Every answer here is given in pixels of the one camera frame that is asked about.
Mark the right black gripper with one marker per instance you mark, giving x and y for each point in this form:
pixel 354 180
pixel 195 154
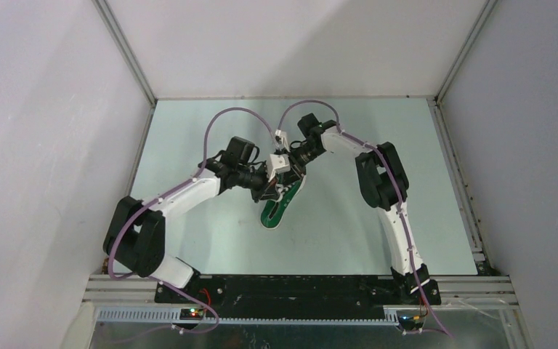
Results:
pixel 296 166

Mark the grey slotted cable duct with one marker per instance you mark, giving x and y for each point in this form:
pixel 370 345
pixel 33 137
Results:
pixel 174 316

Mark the left controller board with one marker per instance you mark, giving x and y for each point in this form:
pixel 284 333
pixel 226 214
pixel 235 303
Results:
pixel 192 314

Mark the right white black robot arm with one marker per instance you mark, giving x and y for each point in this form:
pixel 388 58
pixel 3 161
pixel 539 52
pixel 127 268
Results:
pixel 383 185

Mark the green canvas sneaker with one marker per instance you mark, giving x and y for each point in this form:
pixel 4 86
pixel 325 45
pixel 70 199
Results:
pixel 273 211

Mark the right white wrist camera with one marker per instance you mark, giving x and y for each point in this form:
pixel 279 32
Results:
pixel 281 139

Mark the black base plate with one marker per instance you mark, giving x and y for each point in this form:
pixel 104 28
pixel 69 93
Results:
pixel 299 297

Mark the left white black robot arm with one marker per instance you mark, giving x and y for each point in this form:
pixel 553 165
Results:
pixel 136 237

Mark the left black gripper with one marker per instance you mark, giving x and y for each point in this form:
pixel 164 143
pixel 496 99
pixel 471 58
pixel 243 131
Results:
pixel 267 190

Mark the white shoelace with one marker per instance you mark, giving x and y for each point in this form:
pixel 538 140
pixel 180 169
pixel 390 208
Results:
pixel 288 191

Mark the right controller board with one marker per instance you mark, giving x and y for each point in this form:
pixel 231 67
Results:
pixel 411 323

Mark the controller board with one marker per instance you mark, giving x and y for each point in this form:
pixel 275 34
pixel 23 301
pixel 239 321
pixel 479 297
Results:
pixel 411 323
pixel 192 314

